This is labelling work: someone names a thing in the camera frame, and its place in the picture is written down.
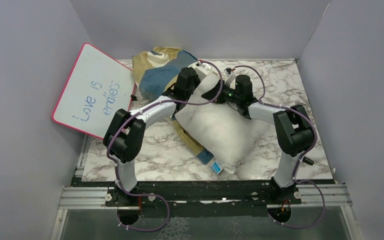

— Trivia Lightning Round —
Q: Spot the black whiteboard clip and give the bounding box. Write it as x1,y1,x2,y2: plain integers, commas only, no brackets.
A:
130,94,138,101

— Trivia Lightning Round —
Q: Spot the white pillow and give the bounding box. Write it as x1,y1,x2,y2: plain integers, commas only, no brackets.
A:
174,73,271,175

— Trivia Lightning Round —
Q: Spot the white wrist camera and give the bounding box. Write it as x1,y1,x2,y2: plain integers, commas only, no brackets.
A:
224,67,237,87
190,61,213,80

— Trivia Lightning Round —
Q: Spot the blue white pillow tag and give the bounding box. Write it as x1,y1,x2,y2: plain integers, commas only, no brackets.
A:
210,161,223,175

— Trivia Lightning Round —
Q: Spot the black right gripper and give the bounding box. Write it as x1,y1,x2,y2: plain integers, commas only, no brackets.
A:
201,80,241,105

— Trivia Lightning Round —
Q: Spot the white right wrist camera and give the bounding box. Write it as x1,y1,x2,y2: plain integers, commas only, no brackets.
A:
224,67,237,87

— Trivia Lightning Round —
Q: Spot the pink framed whiteboard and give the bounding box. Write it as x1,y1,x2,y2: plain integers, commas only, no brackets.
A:
52,43,136,139

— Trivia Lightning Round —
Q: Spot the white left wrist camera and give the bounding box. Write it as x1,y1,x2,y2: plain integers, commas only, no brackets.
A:
190,61,213,80

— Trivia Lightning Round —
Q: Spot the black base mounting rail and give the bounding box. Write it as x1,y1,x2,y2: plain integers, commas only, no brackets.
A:
71,177,302,219

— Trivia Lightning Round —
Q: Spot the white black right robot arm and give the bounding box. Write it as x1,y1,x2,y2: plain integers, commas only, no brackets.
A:
202,74,317,204

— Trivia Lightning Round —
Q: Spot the black yellow marker pen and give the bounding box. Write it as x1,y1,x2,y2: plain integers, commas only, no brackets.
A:
302,157,314,166

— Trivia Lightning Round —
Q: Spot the blue beige checked pillowcase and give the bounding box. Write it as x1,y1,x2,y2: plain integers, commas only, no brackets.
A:
131,47,214,165

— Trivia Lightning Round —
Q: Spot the aluminium frame rail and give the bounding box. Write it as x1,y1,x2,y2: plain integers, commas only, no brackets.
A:
51,137,362,240

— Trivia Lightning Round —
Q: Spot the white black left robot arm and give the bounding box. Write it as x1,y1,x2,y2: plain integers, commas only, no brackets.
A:
103,67,201,206

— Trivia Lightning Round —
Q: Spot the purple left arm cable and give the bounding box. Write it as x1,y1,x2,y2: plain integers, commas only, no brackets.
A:
106,59,225,232

